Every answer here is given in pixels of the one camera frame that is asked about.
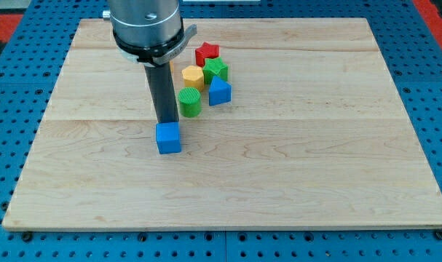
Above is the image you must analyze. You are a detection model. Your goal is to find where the blue triangle block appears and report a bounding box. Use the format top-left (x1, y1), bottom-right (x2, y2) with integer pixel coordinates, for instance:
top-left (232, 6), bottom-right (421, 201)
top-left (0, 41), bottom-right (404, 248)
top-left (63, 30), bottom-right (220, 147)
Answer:
top-left (208, 76), bottom-right (232, 106)

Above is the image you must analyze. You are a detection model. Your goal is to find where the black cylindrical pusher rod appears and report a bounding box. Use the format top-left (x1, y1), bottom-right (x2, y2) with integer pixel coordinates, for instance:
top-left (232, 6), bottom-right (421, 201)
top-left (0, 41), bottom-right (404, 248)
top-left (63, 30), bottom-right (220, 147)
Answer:
top-left (144, 63), bottom-right (179, 123)

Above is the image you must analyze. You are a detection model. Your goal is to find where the red star block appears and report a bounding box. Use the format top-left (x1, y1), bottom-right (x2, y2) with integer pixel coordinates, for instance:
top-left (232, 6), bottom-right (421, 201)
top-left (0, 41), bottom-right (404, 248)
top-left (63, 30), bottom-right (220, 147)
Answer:
top-left (194, 42), bottom-right (220, 67)

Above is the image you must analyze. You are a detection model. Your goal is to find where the yellow heptagon block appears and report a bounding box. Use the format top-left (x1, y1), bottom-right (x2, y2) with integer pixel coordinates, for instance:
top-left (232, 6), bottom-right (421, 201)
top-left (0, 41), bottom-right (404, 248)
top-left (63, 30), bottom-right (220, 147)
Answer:
top-left (181, 65), bottom-right (205, 92)

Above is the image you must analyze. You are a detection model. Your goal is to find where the wooden board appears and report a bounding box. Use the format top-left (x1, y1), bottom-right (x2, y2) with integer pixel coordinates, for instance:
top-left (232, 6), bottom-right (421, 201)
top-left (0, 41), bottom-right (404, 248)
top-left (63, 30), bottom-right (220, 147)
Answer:
top-left (2, 18), bottom-right (442, 231)

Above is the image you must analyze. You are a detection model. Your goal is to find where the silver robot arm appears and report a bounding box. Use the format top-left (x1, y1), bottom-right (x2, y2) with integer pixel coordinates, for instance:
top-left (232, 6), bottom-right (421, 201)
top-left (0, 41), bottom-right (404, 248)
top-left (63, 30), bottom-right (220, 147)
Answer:
top-left (108, 0), bottom-right (197, 66)

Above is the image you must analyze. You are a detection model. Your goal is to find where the green star block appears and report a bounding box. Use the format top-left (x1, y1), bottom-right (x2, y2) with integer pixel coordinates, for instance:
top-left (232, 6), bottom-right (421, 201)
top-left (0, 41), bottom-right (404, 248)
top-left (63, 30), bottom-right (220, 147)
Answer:
top-left (202, 57), bottom-right (229, 84)

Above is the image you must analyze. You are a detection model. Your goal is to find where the blue cube block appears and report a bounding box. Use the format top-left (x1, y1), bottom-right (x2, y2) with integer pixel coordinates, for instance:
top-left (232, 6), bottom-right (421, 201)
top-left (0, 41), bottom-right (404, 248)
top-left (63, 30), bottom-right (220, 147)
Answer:
top-left (156, 122), bottom-right (181, 154)

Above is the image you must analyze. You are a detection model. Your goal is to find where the green cylinder block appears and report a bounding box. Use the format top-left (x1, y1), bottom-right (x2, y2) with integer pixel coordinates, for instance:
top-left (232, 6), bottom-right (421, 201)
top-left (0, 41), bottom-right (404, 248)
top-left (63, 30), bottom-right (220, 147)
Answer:
top-left (178, 87), bottom-right (202, 118)

